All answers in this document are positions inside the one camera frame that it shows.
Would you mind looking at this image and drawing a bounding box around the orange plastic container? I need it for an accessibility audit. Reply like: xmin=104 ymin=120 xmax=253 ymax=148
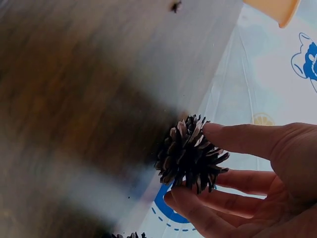
xmin=242 ymin=0 xmax=302 ymax=28

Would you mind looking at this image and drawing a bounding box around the person's right hand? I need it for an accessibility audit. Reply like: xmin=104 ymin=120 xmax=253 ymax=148
xmin=163 ymin=122 xmax=317 ymax=238

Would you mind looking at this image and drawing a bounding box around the small dark cone fragment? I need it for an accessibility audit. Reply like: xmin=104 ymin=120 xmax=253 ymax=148
xmin=169 ymin=0 xmax=182 ymax=13

